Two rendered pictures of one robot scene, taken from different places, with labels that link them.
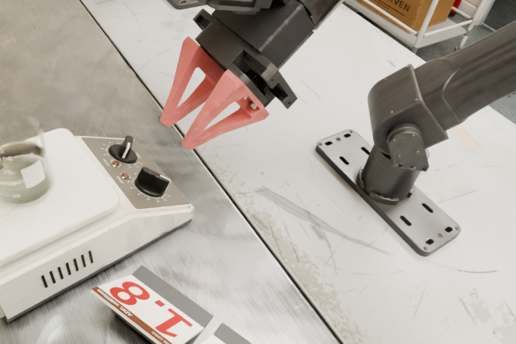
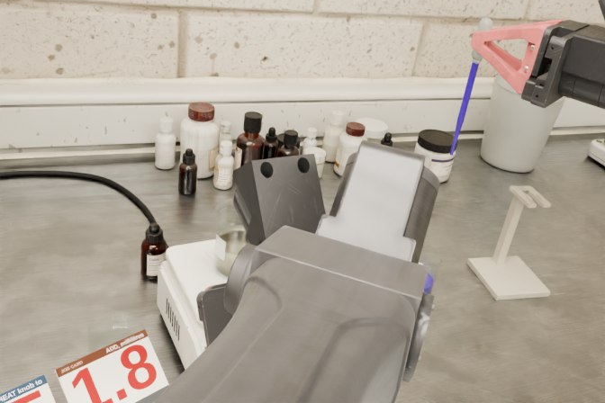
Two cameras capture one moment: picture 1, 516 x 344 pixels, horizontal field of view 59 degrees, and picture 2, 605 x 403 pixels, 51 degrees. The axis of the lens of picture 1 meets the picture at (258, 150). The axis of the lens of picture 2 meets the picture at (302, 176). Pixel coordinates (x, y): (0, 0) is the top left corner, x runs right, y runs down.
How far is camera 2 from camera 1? 0.53 m
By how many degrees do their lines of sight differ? 82
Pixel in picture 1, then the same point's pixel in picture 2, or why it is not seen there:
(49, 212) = (203, 278)
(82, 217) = (190, 294)
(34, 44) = (545, 339)
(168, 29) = not seen: outside the picture
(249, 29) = not seen: hidden behind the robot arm
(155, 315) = (103, 378)
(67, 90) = (458, 362)
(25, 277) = (164, 284)
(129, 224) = (192, 346)
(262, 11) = not seen: hidden behind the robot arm
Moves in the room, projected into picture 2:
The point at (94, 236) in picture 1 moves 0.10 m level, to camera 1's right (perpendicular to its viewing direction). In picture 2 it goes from (182, 317) to (120, 389)
